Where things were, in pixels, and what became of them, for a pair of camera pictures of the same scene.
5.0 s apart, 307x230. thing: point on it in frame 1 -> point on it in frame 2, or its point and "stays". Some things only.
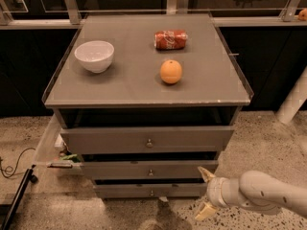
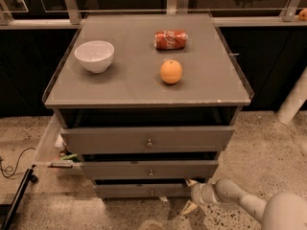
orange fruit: x=171 y=72 stays
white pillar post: x=295 y=100 stays
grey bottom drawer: x=159 y=190 stays
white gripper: x=213 y=191 -> x=199 y=194
